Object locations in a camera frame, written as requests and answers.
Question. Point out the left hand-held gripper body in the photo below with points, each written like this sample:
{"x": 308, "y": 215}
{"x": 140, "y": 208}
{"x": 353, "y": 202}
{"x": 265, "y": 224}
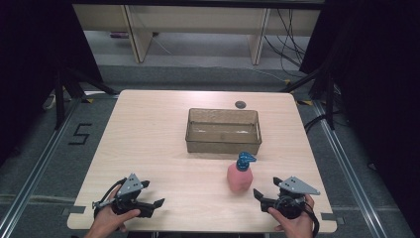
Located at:
{"x": 131, "y": 187}

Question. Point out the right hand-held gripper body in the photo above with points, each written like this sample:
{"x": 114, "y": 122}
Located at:
{"x": 294, "y": 189}

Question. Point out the pink bottle with blue pump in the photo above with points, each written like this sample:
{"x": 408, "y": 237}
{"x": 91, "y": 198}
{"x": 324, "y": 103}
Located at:
{"x": 240, "y": 178}

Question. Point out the clear brown plastic basket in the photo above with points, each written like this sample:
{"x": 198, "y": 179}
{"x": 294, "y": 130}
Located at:
{"x": 223, "y": 132}

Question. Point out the person's right hand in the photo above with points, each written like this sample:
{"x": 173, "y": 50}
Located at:
{"x": 295, "y": 226}

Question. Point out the person's left hand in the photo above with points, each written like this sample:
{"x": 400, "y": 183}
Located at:
{"x": 110, "y": 218}

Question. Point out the grey tape strip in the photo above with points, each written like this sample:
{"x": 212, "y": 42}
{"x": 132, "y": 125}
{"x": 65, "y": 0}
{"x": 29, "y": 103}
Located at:
{"x": 329, "y": 216}
{"x": 74, "y": 209}

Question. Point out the yellow black floor tape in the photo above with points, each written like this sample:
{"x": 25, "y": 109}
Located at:
{"x": 87, "y": 100}
{"x": 305, "y": 102}

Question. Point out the dark round table grommet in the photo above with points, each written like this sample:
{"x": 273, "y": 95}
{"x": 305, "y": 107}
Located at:
{"x": 240, "y": 104}

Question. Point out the black metal stand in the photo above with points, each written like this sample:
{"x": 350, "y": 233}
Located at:
{"x": 329, "y": 99}
{"x": 60, "y": 99}

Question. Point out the dark curtain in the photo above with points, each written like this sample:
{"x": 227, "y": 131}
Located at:
{"x": 36, "y": 59}
{"x": 373, "y": 82}

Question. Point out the beige wooden shelf unit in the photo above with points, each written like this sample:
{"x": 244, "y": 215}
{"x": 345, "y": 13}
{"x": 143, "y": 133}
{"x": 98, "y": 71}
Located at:
{"x": 198, "y": 20}

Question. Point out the metal floor rail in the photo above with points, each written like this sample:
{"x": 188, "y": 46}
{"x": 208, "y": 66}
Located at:
{"x": 39, "y": 165}
{"x": 346, "y": 165}

